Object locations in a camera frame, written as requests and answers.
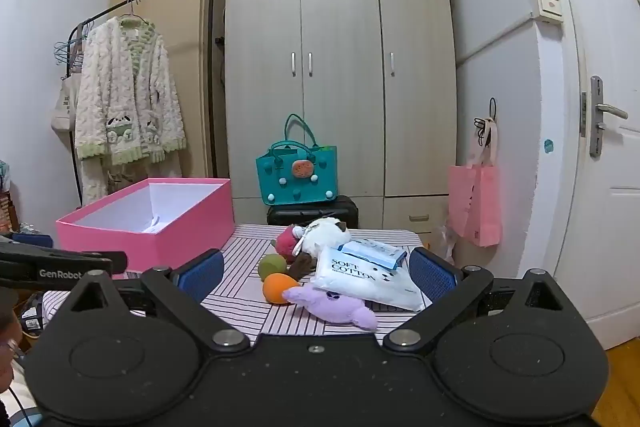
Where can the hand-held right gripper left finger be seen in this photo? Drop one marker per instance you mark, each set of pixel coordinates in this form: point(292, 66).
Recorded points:
point(202, 277)

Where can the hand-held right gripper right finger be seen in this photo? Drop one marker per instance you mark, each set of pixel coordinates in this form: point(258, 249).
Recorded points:
point(435, 274)

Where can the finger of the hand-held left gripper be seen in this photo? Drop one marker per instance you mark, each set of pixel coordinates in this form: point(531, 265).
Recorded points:
point(60, 269)
point(32, 240)

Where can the pink cardboard box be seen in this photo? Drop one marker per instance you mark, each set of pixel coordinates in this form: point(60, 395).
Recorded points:
point(190, 227)

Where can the blue wipes packet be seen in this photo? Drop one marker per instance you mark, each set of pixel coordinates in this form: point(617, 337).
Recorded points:
point(375, 254)

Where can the green egg-shaped sponge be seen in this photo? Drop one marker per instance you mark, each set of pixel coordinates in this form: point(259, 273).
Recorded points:
point(271, 264)

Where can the white cotton pad pack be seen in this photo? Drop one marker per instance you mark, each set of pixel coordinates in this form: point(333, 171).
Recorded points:
point(360, 279)

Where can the orange egg-shaped sponge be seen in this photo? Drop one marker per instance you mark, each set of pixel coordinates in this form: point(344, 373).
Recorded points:
point(277, 288)

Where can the red fluffy plush toy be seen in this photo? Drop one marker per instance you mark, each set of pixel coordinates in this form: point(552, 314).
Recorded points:
point(285, 244)

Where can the purple plush toy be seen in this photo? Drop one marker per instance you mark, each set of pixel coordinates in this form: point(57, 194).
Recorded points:
point(330, 307)

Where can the white and brown plush toy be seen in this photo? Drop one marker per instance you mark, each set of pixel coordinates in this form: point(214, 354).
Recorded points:
point(325, 237)

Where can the clear plastic bag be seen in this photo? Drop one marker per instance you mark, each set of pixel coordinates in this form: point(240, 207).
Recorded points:
point(445, 242)

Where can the pink striped tablecloth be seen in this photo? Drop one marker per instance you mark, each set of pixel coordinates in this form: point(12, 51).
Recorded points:
point(240, 307)

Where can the pile of stacked goods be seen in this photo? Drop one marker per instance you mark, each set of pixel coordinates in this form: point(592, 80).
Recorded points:
point(7, 197)

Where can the pink shopping bag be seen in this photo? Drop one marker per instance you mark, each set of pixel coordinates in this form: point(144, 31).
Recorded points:
point(475, 202)

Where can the black suitcase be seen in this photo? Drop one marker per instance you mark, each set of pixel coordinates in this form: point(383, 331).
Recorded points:
point(345, 212)

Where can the teal tote bag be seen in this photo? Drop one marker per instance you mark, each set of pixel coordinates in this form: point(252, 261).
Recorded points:
point(295, 187)

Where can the cream cloth bag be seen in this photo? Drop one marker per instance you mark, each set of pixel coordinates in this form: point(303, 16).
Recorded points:
point(65, 112)

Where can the cream and green fluffy robe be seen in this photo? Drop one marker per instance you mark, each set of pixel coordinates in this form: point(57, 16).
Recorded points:
point(125, 107)

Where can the teal round sticker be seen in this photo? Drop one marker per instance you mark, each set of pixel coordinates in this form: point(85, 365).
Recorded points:
point(548, 145)

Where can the white door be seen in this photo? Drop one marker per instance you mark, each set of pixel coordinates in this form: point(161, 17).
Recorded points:
point(600, 207)

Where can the beige wooden wardrobe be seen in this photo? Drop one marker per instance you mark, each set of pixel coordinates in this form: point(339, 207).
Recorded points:
point(195, 82)

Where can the grey three-door wardrobe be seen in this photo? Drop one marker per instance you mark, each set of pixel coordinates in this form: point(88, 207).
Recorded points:
point(340, 82)

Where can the black clothes rack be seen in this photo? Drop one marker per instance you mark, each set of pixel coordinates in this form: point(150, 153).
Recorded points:
point(212, 57)

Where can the white light switch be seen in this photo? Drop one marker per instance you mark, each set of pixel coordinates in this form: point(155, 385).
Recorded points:
point(546, 4)

